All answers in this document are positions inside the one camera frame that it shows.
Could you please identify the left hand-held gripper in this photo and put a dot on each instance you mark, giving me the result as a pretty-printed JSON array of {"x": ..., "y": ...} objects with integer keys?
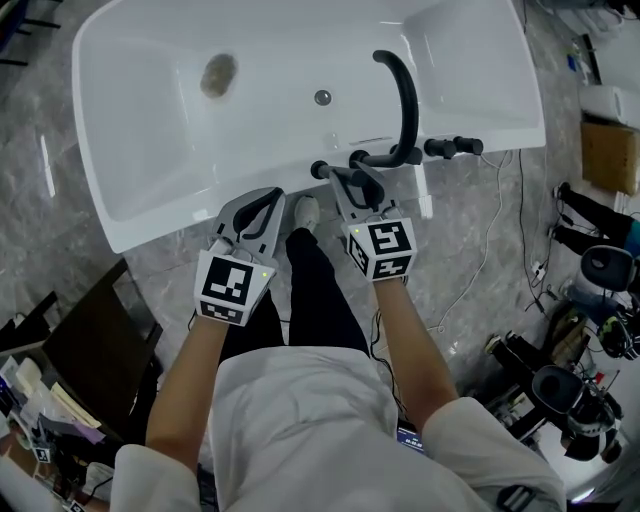
[{"x": 225, "y": 282}]

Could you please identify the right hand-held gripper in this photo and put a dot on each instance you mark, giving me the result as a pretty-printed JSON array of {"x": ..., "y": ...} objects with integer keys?
[{"x": 387, "y": 240}]

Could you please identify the person's left forearm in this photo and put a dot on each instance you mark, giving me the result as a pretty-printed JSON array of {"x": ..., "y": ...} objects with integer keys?
[{"x": 185, "y": 390}]

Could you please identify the person's right forearm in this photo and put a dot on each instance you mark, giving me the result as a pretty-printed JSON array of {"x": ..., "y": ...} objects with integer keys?
[{"x": 410, "y": 340}]

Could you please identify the white bathtub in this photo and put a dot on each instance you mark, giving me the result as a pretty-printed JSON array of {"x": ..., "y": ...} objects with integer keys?
[{"x": 250, "y": 150}]

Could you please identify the person's right white shoe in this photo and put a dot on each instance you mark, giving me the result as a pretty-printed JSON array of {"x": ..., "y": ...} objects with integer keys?
[{"x": 306, "y": 212}]

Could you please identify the black curved faucet spout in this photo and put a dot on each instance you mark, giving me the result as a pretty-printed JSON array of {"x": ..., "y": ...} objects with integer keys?
[{"x": 411, "y": 110}]

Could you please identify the person's black trousers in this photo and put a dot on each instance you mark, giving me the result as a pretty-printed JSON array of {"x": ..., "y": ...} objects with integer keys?
[{"x": 315, "y": 290}]

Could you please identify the round chrome drain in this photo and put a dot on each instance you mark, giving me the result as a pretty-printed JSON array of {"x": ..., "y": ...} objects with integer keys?
[{"x": 323, "y": 97}]

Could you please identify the grey brown fuzzy clump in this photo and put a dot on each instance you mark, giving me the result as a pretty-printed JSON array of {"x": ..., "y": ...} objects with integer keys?
[{"x": 219, "y": 75}]

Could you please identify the white power strip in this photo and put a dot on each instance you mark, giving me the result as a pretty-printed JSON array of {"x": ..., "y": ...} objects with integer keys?
[{"x": 538, "y": 269}]

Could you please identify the dark wooden table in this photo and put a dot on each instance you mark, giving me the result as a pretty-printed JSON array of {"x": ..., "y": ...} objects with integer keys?
[{"x": 95, "y": 345}]

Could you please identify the person's white shirt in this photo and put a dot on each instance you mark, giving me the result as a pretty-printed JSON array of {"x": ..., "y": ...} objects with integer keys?
[{"x": 300, "y": 425}]

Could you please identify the small blue packet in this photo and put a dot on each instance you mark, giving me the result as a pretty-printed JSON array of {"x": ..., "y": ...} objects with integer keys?
[{"x": 572, "y": 61}]

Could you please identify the brown cardboard box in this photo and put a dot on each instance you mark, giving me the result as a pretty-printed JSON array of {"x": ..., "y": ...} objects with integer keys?
[{"x": 610, "y": 157}]

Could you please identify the black phone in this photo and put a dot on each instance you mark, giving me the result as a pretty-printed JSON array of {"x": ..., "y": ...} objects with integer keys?
[{"x": 411, "y": 439}]

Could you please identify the white toilet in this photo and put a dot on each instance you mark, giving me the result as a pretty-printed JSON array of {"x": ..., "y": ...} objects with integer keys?
[{"x": 607, "y": 102}]

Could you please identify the beige envelope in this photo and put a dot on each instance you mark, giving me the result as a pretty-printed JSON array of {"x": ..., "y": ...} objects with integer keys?
[{"x": 75, "y": 405}]

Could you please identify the purple cloth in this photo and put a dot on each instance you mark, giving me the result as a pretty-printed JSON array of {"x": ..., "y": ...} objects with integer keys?
[{"x": 85, "y": 432}]

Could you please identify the black green backpack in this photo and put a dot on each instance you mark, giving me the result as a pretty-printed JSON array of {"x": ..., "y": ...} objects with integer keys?
[{"x": 617, "y": 335}]

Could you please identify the blue chair black frame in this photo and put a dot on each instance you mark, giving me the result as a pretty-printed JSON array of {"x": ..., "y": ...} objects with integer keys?
[{"x": 15, "y": 30}]

